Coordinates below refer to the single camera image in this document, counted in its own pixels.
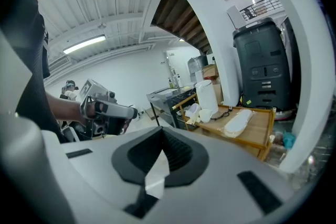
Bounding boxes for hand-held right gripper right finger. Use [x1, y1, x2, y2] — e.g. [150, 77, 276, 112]
[162, 126, 210, 188]

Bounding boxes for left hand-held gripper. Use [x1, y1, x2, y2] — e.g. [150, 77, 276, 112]
[79, 78, 139, 137]

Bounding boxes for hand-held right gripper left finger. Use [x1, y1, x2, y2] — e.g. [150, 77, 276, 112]
[111, 125, 165, 185]

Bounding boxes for white slippers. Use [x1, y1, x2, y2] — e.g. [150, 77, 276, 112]
[223, 108, 255, 138]

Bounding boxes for person's left forearm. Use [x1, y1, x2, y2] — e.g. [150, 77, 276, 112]
[45, 91, 88, 127]

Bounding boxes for person's left hand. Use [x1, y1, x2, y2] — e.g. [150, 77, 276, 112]
[86, 101, 97, 119]

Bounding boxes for white cup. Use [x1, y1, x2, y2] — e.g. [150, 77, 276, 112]
[198, 108, 214, 124]

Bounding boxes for white paper bag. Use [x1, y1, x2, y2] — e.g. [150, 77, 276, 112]
[184, 103, 202, 124]

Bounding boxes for dark marble metal table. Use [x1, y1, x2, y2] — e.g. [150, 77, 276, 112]
[146, 87, 198, 130]

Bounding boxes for wooden trolley cart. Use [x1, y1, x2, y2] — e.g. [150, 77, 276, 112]
[172, 92, 277, 162]

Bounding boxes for long ceiling light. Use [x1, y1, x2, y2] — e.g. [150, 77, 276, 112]
[62, 35, 107, 55]

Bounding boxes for large water jug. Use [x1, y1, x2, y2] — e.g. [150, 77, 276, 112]
[187, 55, 209, 82]

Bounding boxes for brown cardboard box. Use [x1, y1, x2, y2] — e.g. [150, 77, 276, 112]
[202, 63, 220, 79]

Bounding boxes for teal plastic bag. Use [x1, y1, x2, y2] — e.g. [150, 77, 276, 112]
[282, 131, 297, 150]

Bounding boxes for person's black shirt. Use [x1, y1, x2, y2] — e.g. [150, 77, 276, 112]
[0, 0, 69, 144]

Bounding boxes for wooden staircase underside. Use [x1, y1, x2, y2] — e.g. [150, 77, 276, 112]
[150, 0, 214, 55]

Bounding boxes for black service robot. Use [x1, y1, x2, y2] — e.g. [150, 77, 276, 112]
[232, 17, 293, 114]

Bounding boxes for black balcony railing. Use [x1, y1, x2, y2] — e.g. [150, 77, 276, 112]
[239, 0, 285, 22]

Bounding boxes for black cable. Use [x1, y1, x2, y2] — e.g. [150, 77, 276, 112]
[211, 105, 234, 122]

